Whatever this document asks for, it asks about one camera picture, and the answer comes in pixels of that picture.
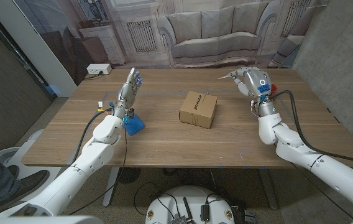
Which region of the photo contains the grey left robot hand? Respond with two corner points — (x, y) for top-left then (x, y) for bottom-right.
(112, 67), (143, 121)

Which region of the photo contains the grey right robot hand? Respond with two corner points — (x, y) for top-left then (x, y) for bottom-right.
(229, 66), (278, 119)

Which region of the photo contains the brown cardboard box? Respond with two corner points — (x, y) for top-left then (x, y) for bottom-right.
(178, 90), (219, 129)

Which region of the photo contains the blue cloth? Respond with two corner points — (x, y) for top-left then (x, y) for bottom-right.
(123, 113), (146, 136)

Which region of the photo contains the white power strip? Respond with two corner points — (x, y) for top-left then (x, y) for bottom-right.
(86, 63), (112, 75)

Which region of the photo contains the printed sofa room backdrop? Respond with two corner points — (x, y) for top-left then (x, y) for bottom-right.
(13, 0), (329, 86)

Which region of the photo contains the black round floor grille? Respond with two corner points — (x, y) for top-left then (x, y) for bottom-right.
(116, 167), (142, 184)

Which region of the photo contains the grey table leg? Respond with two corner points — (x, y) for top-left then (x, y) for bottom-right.
(102, 167), (121, 208)
(258, 167), (279, 211)

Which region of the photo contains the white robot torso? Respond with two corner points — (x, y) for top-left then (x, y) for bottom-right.
(144, 185), (236, 224)

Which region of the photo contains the black torso antenna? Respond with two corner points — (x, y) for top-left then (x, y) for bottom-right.
(182, 197), (195, 223)

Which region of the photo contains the white round floor base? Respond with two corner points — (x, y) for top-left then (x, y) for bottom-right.
(0, 129), (62, 200)

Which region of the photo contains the person's dark shoe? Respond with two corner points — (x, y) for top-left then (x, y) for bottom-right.
(0, 169), (50, 211)

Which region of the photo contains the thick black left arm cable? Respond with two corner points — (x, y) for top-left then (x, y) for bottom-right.
(72, 107), (115, 164)

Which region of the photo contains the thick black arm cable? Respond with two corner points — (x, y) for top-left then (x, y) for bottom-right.
(269, 90), (353, 167)
(72, 107), (115, 164)

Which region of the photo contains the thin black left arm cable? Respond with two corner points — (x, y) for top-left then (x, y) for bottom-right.
(67, 121), (129, 215)

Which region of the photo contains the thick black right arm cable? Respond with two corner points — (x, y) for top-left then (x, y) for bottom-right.
(269, 90), (353, 167)

